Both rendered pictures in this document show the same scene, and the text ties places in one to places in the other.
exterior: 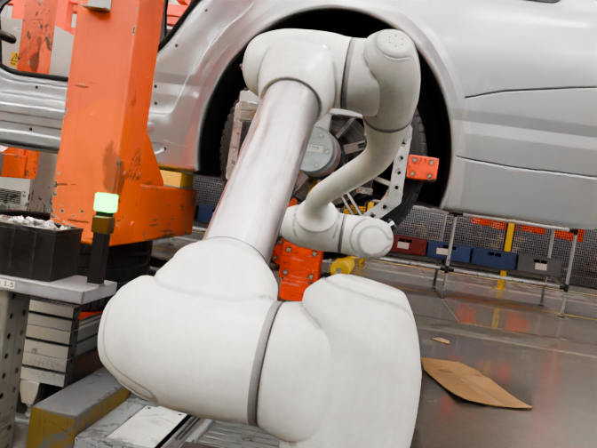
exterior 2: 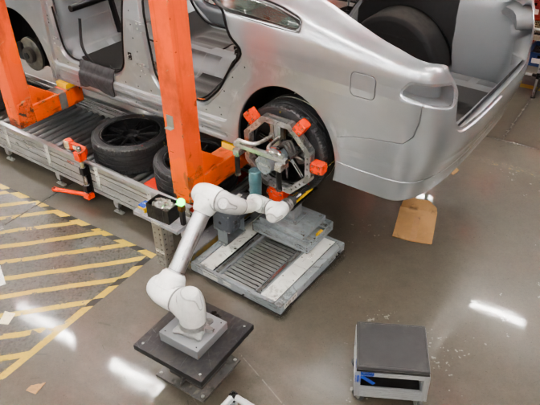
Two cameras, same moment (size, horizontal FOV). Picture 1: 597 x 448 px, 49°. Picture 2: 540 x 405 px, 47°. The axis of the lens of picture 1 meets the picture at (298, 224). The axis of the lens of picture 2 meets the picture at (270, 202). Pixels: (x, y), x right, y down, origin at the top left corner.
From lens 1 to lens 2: 3.09 m
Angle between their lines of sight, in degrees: 42
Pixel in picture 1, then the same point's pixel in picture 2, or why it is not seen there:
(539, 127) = (368, 155)
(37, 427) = not seen: hidden behind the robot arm
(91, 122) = (177, 164)
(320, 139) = (265, 161)
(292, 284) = not seen: hidden behind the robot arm
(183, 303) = (157, 289)
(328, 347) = (177, 306)
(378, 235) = (272, 217)
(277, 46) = (195, 197)
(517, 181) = (362, 176)
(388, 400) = (189, 317)
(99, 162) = (182, 177)
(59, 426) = not seen: hidden behind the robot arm
